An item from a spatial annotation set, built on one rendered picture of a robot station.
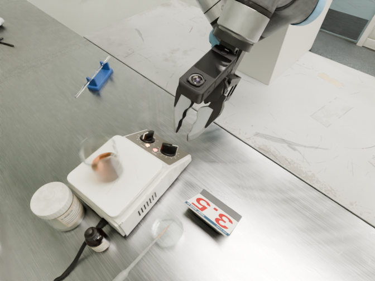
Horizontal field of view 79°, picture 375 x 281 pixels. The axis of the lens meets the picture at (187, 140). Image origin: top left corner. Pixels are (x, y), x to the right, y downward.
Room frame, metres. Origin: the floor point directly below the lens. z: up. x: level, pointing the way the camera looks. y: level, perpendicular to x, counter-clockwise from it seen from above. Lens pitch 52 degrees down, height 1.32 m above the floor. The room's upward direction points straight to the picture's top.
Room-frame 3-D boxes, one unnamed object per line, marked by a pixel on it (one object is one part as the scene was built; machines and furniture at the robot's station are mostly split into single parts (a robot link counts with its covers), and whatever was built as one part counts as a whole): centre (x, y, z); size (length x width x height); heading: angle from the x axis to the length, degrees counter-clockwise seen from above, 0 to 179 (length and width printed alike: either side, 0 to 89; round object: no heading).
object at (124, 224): (0.22, 0.11, 0.94); 0.22 x 0.13 x 0.08; 144
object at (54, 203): (0.15, 0.22, 0.94); 0.06 x 0.06 x 0.08
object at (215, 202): (0.16, -0.05, 0.92); 0.09 x 0.06 x 0.04; 50
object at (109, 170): (0.20, 0.13, 1.02); 0.06 x 0.05 x 0.08; 164
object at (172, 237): (0.12, 0.03, 0.91); 0.06 x 0.06 x 0.02
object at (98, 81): (0.57, 0.26, 0.92); 0.10 x 0.03 x 0.04; 166
